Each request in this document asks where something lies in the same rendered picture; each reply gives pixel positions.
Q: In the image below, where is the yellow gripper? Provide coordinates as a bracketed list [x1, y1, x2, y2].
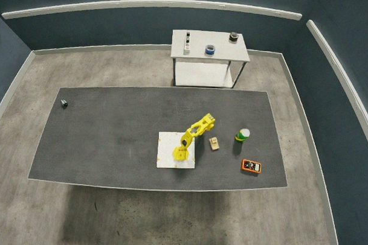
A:
[200, 124, 214, 135]

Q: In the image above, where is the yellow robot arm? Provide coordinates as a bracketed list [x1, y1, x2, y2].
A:
[172, 114, 215, 160]

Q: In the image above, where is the green and yellow drink can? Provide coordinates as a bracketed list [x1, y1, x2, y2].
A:
[235, 129, 250, 142]

